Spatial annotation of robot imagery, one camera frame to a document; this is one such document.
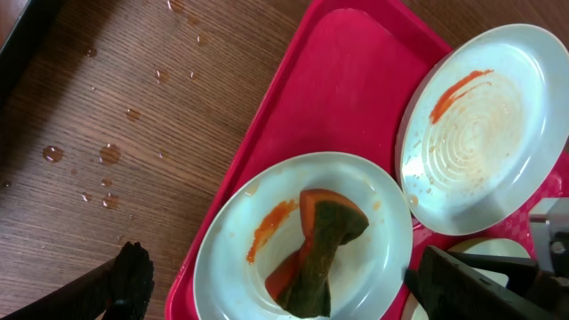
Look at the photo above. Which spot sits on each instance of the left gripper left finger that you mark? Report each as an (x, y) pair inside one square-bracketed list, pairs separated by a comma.
[(120, 289)]

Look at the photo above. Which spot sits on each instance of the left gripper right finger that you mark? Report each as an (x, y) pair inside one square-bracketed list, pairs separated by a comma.
[(452, 285)]

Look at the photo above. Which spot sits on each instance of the orange green sponge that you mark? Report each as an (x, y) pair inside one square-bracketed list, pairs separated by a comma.
[(300, 285)]

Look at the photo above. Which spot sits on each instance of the light blue plate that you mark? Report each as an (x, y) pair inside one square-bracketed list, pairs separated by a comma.
[(501, 247), (484, 129), (260, 225)]

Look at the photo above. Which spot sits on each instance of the red plastic tray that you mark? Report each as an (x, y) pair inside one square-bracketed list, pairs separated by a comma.
[(343, 86)]

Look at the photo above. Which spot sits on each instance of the black water tray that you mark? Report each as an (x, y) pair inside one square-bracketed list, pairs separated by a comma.
[(32, 23)]

